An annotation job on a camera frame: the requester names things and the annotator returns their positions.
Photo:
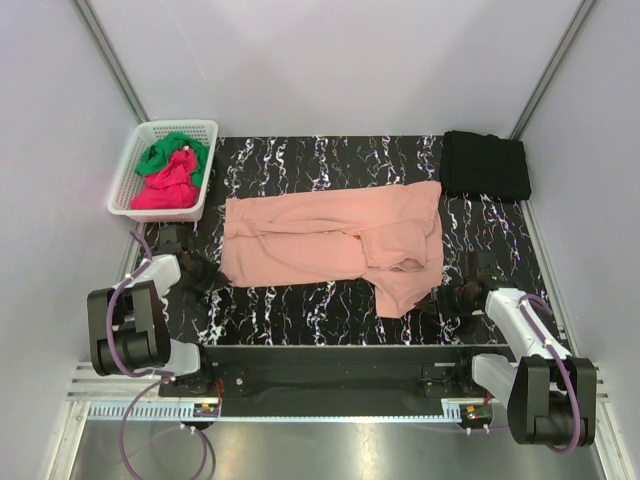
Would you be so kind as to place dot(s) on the pink printed t-shirt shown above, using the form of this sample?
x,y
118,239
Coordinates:
x,y
389,236

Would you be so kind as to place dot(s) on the green crumpled t-shirt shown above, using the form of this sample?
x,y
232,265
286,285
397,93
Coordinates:
x,y
156,157

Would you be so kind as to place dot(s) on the small electronics module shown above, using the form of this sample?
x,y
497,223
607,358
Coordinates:
x,y
476,416
206,409

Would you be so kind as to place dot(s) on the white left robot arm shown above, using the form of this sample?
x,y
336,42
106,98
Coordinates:
x,y
127,324

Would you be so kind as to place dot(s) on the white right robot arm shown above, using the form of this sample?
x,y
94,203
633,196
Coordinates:
x,y
548,392

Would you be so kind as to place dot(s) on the left small electronics module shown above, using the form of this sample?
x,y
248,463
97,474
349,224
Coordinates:
x,y
206,409

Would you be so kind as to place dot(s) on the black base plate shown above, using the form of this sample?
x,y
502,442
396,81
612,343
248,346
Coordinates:
x,y
333,406

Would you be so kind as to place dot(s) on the black folded t-shirt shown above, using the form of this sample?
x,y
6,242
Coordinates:
x,y
484,165

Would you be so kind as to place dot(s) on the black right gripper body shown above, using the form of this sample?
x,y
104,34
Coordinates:
x,y
453,300

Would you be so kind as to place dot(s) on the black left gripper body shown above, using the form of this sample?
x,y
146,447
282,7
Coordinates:
x,y
204,273

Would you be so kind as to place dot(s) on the right small electronics module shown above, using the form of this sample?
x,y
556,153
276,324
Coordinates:
x,y
476,416

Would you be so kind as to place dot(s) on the white plastic basket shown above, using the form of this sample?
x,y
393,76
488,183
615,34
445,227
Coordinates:
x,y
128,184

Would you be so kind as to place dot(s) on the red crumpled t-shirt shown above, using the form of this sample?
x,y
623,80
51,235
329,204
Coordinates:
x,y
172,187

